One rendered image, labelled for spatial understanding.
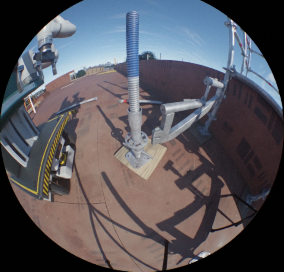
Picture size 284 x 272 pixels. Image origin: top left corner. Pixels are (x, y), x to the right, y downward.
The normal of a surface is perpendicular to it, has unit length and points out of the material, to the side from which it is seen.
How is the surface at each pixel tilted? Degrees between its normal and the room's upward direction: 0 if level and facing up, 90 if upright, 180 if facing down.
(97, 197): 0
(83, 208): 0
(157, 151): 0
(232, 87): 90
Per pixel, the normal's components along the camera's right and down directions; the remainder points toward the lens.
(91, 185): 0.00, -0.71
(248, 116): -0.94, 0.24
